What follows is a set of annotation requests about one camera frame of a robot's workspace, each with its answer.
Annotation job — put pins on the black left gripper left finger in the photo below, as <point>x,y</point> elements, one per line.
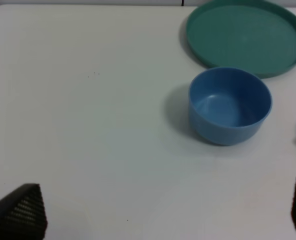
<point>22,214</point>

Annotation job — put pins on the blue plastic bowl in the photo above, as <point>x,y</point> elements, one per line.
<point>227,106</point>

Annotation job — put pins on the green round plate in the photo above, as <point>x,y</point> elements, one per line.
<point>253,35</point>

